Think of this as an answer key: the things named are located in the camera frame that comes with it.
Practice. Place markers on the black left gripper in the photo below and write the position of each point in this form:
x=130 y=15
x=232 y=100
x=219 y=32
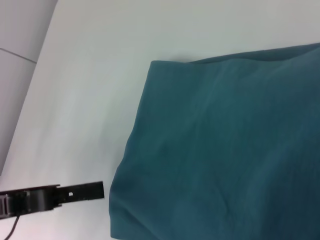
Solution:
x=27 y=200

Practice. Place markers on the teal blue printed T-shirt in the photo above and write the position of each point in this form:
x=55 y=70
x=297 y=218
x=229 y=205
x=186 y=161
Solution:
x=220 y=150

